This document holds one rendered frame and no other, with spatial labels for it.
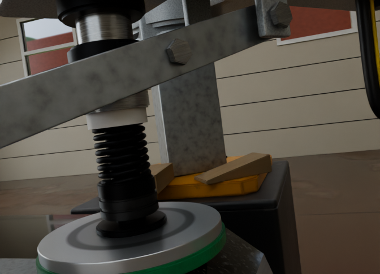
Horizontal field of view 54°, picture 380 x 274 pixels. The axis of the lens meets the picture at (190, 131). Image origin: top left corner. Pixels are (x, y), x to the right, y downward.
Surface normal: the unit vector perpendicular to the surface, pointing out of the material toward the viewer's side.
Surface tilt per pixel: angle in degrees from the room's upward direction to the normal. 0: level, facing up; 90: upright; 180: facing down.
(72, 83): 90
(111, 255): 0
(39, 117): 90
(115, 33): 90
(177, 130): 90
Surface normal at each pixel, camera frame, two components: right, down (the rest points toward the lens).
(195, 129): 0.21, 0.03
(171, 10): -0.07, 0.06
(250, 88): -0.29, 0.09
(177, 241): -0.13, -0.99
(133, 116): 0.65, -0.04
